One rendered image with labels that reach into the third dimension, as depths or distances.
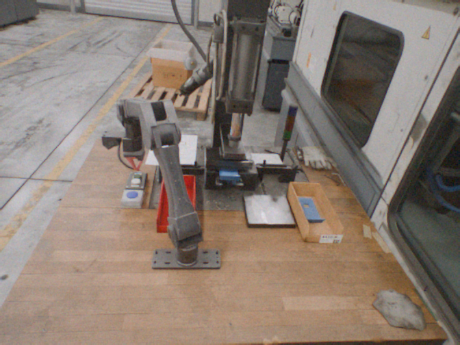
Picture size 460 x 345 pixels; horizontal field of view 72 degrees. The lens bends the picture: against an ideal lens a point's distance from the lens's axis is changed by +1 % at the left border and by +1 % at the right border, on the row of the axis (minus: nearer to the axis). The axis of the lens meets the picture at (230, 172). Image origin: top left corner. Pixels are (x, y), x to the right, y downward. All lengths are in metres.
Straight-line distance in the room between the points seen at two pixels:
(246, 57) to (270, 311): 0.74
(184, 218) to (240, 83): 0.47
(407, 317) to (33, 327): 0.93
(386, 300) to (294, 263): 0.26
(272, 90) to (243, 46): 3.31
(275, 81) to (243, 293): 3.60
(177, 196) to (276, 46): 3.47
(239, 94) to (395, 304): 0.77
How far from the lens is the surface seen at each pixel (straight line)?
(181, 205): 0.87
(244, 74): 1.05
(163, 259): 0.97
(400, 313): 1.02
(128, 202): 1.15
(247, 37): 1.03
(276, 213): 1.15
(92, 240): 1.07
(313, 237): 1.10
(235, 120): 1.13
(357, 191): 1.55
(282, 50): 4.21
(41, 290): 0.99
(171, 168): 0.86
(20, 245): 2.48
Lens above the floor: 1.65
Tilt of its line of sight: 33 degrees down
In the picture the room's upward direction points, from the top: 7 degrees clockwise
